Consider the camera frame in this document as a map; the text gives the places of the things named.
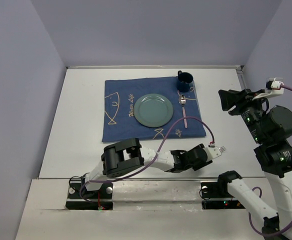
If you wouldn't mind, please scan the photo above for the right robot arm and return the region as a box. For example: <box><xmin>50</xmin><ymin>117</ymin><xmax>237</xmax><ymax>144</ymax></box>
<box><xmin>216</xmin><ymin>89</ymin><xmax>292</xmax><ymax>240</ymax></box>

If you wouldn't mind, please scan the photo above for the spoon with pink handle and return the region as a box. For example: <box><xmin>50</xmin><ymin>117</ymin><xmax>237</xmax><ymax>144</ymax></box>
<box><xmin>178</xmin><ymin>94</ymin><xmax>188</xmax><ymax>129</ymax></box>

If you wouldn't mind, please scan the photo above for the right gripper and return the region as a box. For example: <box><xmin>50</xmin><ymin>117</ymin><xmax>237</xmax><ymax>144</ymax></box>
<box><xmin>217</xmin><ymin>87</ymin><xmax>266</xmax><ymax>143</ymax></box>

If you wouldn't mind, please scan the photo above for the dark blue mug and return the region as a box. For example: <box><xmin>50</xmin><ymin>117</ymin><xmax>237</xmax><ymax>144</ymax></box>
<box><xmin>176</xmin><ymin>70</ymin><xmax>194</xmax><ymax>93</ymax></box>

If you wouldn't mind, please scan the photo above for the teal plate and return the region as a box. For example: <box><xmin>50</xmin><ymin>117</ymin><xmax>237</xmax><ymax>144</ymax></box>
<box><xmin>133</xmin><ymin>93</ymin><xmax>174</xmax><ymax>128</ymax></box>

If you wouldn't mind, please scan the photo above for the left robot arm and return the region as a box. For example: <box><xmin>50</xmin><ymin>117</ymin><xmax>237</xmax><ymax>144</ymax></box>
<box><xmin>79</xmin><ymin>138</ymin><xmax>221</xmax><ymax>200</ymax></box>

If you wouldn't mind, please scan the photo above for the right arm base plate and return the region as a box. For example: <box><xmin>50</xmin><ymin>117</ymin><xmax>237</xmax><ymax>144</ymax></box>
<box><xmin>199</xmin><ymin>181</ymin><xmax>245</xmax><ymax>210</ymax></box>

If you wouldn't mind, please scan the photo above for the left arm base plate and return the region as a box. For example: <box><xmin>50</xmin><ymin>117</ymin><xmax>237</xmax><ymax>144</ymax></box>
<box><xmin>65</xmin><ymin>178</ymin><xmax>113</xmax><ymax>211</ymax></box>

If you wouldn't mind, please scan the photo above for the blue cloth placemat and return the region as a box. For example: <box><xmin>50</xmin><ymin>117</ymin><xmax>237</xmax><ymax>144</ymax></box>
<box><xmin>102</xmin><ymin>76</ymin><xmax>206</xmax><ymax>143</ymax></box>

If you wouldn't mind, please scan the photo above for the fork with pink handle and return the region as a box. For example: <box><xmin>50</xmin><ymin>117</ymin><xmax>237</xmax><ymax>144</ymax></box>
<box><xmin>219</xmin><ymin>146</ymin><xmax>227</xmax><ymax>153</ymax></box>

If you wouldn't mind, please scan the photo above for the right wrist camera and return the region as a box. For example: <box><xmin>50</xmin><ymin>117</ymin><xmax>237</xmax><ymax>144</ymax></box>
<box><xmin>253</xmin><ymin>77</ymin><xmax>284</xmax><ymax>100</ymax></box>

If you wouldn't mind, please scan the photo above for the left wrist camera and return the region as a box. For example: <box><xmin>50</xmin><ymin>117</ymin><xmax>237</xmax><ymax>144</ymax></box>
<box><xmin>206</xmin><ymin>144</ymin><xmax>222</xmax><ymax>160</ymax></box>

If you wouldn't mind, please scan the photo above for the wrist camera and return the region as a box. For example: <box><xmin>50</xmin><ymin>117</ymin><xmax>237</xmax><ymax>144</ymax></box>
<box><xmin>253</xmin><ymin>77</ymin><xmax>284</xmax><ymax>100</ymax></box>
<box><xmin>206</xmin><ymin>144</ymin><xmax>222</xmax><ymax>160</ymax></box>

